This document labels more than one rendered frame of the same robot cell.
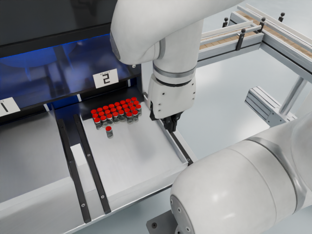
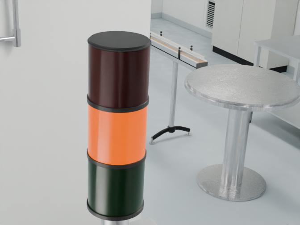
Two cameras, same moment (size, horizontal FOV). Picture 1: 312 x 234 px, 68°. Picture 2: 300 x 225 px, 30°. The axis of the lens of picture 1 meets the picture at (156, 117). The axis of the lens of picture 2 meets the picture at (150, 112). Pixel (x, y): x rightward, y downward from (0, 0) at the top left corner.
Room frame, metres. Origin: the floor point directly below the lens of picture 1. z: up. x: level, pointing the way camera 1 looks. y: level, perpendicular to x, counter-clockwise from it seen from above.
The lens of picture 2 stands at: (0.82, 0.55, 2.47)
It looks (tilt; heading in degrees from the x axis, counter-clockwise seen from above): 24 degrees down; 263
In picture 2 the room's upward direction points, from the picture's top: 3 degrees clockwise
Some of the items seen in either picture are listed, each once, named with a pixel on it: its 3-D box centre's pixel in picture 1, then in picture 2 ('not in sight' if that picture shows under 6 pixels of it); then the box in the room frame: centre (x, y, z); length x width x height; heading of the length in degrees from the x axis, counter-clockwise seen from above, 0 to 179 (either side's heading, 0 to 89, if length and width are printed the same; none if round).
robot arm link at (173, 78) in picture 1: (175, 66); not in sight; (0.37, -0.04, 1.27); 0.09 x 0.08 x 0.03; 116
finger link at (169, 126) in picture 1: (164, 121); not in sight; (0.37, -0.02, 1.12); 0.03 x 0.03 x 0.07; 26
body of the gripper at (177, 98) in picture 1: (172, 90); not in sight; (0.37, -0.04, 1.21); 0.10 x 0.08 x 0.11; 116
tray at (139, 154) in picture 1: (129, 139); not in sight; (0.48, 0.09, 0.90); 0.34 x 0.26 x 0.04; 25
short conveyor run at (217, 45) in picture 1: (202, 45); not in sight; (1.04, -0.23, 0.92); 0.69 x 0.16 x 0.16; 116
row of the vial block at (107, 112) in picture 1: (117, 113); not in sight; (0.60, 0.15, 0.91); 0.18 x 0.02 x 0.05; 115
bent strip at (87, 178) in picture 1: (82, 167); not in sight; (0.36, 0.22, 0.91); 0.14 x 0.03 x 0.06; 26
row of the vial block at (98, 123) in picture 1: (119, 117); not in sight; (0.58, 0.14, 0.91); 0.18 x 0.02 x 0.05; 115
